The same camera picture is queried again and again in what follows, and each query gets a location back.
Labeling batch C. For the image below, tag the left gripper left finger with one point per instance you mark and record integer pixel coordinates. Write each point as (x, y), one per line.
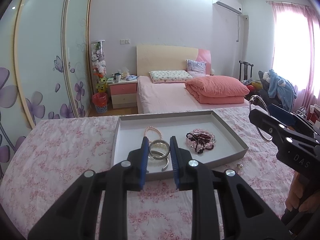
(96, 203)

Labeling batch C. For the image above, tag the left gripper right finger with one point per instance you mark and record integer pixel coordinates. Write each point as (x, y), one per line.
(223, 195)

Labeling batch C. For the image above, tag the thin silver hoop bangle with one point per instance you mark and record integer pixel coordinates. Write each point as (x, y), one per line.
(257, 117)

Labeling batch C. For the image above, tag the silver cuff bangle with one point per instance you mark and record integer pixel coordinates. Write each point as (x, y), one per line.
(157, 161)

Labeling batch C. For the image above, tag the person right hand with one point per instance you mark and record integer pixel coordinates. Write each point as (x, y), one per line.
(295, 195)

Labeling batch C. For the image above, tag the blue plush clothing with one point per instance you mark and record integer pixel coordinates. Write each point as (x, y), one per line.
(280, 88)

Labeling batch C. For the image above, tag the floral pink tablecloth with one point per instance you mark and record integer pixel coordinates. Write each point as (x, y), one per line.
(56, 152)

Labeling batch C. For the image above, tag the dark wooden chair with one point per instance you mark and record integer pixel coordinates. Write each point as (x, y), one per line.
(245, 70)

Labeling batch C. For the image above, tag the pink window curtain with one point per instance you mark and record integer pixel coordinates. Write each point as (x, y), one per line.
(296, 50)

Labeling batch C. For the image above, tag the folded salmon duvet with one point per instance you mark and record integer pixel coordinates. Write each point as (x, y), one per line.
(217, 90)

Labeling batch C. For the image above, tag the red waste bin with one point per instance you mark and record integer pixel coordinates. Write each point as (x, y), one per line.
(100, 102)

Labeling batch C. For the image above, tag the lilac patterned pillow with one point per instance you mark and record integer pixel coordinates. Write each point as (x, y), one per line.
(196, 68)

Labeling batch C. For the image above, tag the pink bedside cabinet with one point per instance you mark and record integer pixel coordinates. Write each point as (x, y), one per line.
(123, 94)

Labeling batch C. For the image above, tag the plush toy display tube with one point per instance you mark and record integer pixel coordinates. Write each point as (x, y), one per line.
(98, 66)

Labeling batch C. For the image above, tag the floral white pillow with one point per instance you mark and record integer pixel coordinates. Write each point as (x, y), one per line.
(169, 76)

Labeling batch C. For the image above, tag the pink bed with headboard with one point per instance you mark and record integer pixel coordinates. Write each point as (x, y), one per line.
(169, 97)

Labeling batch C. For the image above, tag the floral sliding wardrobe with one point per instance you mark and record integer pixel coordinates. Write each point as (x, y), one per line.
(44, 66)

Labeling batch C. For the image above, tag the white wall air conditioner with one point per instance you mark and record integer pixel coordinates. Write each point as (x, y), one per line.
(231, 5)

